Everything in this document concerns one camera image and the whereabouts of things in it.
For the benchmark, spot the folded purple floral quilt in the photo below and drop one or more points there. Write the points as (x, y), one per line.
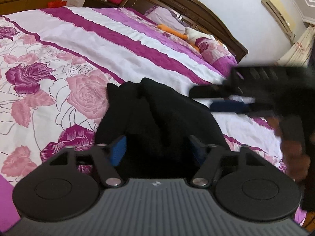
(217, 54)

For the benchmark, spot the red bag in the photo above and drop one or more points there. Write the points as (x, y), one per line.
(56, 4)

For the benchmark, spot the dark wooden headboard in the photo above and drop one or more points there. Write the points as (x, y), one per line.
(196, 7)

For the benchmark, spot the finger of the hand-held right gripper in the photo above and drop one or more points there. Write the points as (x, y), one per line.
(209, 91)
(228, 107)

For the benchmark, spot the purple white floral blanket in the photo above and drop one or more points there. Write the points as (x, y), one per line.
(61, 61)

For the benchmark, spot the black garment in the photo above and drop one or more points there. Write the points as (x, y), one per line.
(152, 118)

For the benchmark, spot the person's right hand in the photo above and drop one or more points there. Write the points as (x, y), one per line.
(292, 157)

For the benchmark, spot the white orange plush toy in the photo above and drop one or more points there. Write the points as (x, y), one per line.
(196, 34)

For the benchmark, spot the light purple pillow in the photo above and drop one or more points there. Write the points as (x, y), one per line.
(167, 17)

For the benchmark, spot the cream wall air conditioner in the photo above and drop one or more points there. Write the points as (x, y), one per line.
(279, 12)

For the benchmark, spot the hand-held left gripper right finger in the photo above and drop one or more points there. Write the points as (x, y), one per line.
(198, 150)

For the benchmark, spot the dark wooden nightstand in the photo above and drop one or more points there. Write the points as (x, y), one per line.
(98, 1)

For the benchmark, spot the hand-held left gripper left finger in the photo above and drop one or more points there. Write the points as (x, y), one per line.
(118, 150)

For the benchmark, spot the cream orange floral curtain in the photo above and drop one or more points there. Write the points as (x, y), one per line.
(297, 51)

